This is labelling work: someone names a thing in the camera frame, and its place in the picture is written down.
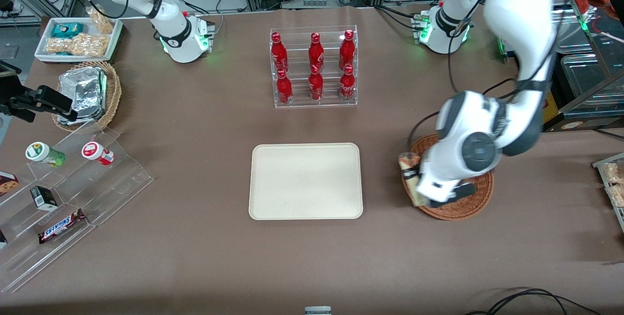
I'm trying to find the steel tray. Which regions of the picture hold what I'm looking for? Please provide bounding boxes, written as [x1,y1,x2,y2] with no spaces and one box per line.
[553,9,603,55]

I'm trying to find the round brown wicker basket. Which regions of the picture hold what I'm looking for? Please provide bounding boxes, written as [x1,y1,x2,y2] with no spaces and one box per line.
[401,133,494,221]

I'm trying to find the white tray with pastries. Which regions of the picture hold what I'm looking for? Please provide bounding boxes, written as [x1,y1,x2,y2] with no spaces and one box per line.
[592,153,624,233]

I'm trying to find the triangular sandwich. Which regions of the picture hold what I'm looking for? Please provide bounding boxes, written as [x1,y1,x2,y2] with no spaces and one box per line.
[398,153,424,208]

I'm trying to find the cream rectangular serving tray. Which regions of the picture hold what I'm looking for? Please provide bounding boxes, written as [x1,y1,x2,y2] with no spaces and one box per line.
[249,143,364,220]

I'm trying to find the light wicker basket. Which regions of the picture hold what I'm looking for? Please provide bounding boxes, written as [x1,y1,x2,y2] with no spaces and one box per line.
[51,60,122,133]

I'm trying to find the green lid snack cup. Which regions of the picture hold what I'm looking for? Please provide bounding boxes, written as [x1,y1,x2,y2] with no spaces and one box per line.
[25,142,66,168]

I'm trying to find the clear acrylic bottle rack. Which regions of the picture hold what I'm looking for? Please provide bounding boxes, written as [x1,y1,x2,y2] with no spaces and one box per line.
[270,25,359,109]

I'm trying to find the small black carton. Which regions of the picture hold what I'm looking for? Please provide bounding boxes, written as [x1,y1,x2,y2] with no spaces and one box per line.
[30,186,59,212]

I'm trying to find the red cola bottle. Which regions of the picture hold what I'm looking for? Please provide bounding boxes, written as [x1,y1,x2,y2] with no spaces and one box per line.
[339,30,356,71]
[339,64,356,101]
[308,32,325,69]
[276,69,293,106]
[271,32,289,73]
[308,64,324,102]

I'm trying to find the Snickers chocolate bar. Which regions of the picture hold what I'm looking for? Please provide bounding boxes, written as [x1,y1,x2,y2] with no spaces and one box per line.
[38,209,87,245]

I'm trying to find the wrapped pastry bag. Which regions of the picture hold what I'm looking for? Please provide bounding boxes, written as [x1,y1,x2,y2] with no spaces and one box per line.
[604,162,624,185]
[607,184,624,208]

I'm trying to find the black floor cable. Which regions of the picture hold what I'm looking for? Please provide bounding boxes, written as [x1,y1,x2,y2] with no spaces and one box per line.
[464,288,601,315]

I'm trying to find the brown cookie box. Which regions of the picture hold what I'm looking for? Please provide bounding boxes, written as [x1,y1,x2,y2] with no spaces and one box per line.
[0,171,20,197]

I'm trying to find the small peanut snack bag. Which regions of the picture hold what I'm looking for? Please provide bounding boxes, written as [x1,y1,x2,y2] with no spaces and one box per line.
[86,6,116,35]

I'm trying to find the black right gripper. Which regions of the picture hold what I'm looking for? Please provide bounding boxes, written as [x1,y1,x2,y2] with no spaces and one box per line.
[0,60,79,123]

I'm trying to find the teal snack packet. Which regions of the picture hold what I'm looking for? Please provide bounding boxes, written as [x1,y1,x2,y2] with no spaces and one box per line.
[51,22,84,39]

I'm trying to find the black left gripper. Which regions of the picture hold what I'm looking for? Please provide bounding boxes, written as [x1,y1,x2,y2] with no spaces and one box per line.
[402,169,431,208]

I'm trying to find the red lid snack cup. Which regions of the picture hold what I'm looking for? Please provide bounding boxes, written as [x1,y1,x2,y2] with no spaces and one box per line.
[81,141,116,166]

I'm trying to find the white snack tray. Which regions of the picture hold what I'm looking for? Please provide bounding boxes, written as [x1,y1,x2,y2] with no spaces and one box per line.
[34,17,123,63]

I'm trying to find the clear acrylic stepped stand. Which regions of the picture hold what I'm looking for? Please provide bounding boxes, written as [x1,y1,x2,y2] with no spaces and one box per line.
[0,120,155,294]

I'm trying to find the large peanut snack bag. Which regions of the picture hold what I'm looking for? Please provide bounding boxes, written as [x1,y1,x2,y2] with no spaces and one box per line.
[45,33,110,58]

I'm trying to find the black equipment rack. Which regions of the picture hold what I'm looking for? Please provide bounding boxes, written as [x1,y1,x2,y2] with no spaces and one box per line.
[496,0,624,133]

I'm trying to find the silver foil container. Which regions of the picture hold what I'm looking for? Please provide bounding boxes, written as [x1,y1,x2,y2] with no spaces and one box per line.
[54,105,107,126]
[58,67,108,113]

